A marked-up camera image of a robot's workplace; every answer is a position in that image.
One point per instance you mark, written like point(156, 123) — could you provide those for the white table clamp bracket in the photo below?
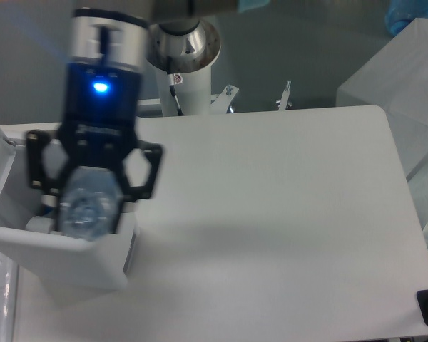
point(220, 103)

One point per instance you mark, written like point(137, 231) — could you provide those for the clear plastic water bottle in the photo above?
point(90, 205)

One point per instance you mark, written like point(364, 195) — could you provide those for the white tissue wrapper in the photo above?
point(40, 224)

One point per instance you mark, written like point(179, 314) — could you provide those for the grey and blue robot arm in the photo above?
point(115, 34)

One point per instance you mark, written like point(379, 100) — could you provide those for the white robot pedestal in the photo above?
point(181, 55)

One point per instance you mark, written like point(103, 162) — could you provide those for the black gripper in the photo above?
point(97, 130)

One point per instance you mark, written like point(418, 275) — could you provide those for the white open trash can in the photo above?
point(35, 245)

